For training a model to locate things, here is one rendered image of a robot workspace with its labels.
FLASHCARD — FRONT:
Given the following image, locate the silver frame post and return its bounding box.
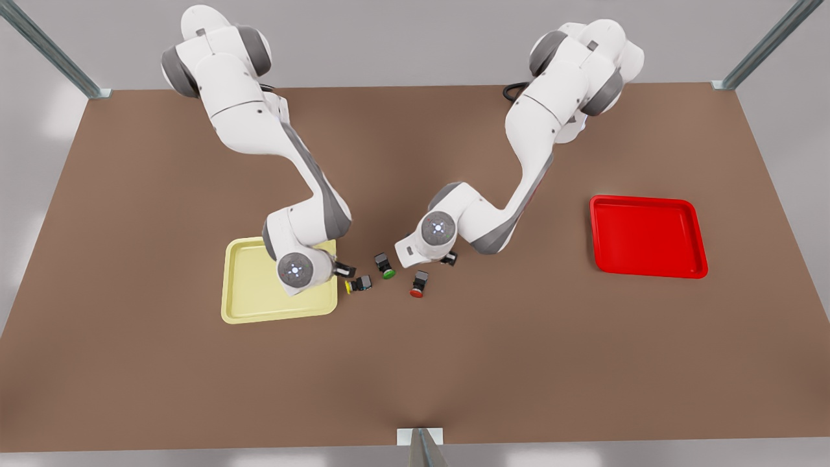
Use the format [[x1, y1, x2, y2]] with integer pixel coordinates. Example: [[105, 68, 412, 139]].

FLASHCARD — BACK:
[[397, 427, 448, 467], [711, 0, 825, 91], [0, 0, 112, 100]]

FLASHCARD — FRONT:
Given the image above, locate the pale yellow tray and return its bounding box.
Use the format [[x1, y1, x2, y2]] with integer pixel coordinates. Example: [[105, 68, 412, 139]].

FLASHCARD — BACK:
[[221, 237, 339, 324]]

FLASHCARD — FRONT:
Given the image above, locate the red tray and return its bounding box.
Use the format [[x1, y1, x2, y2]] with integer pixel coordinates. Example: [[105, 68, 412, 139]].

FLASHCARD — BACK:
[[589, 195, 709, 280]]

